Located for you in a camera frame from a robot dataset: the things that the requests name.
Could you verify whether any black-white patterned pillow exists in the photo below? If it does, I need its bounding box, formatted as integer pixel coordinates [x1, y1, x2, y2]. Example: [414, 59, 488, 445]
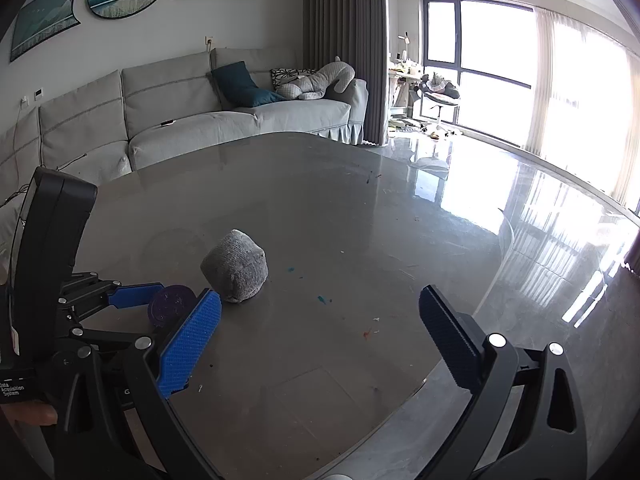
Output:
[271, 67, 317, 89]

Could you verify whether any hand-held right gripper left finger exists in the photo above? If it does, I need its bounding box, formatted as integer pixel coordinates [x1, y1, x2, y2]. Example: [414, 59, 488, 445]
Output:
[52, 289, 223, 480]

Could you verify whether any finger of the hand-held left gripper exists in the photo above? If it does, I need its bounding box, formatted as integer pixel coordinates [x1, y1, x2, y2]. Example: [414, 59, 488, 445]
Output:
[57, 271, 164, 321]
[70, 327, 151, 357]

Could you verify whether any sheer white curtain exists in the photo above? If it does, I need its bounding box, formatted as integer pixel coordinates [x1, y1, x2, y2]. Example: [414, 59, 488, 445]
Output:
[534, 6, 640, 211]

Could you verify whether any dark curtain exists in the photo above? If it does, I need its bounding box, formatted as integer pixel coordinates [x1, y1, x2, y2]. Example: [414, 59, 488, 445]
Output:
[622, 195, 640, 277]

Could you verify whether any grey plush toy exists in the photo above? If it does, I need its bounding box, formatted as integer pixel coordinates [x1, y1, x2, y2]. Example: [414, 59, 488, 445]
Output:
[276, 56, 356, 102]

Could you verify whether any large curved wall art panel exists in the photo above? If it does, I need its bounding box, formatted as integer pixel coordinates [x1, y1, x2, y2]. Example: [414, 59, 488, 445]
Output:
[10, 0, 91, 64]

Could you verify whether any person's left hand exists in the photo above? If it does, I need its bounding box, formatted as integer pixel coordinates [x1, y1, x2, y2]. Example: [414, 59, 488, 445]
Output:
[7, 403, 59, 428]

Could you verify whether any grey balled sock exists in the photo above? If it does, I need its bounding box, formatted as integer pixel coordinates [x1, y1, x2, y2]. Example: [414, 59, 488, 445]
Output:
[200, 229, 269, 304]

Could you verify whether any white cluttered desk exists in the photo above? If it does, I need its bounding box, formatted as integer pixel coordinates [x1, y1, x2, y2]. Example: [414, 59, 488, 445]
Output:
[390, 32, 426, 122]

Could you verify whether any grey fabric sofa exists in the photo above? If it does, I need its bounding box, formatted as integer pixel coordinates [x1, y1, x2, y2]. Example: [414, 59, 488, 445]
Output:
[0, 47, 369, 261]

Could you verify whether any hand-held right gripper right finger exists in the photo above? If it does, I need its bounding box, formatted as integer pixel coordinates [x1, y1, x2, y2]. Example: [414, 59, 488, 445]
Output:
[419, 285, 589, 480]

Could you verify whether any purple round disc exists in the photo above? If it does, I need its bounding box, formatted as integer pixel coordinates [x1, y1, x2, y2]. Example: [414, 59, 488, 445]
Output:
[147, 284, 199, 330]

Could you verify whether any teal pillow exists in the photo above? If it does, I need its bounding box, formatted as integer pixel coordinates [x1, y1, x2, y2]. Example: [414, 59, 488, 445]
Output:
[211, 61, 287, 109]

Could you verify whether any grey curtain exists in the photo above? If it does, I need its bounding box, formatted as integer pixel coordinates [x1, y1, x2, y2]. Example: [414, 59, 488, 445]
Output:
[302, 0, 391, 147]

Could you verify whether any large window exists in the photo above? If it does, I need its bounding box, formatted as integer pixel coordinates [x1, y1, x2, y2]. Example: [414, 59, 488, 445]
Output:
[422, 0, 640, 201]

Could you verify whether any small white side table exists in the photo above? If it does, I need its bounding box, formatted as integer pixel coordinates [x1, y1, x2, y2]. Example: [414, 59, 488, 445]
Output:
[415, 72, 461, 137]

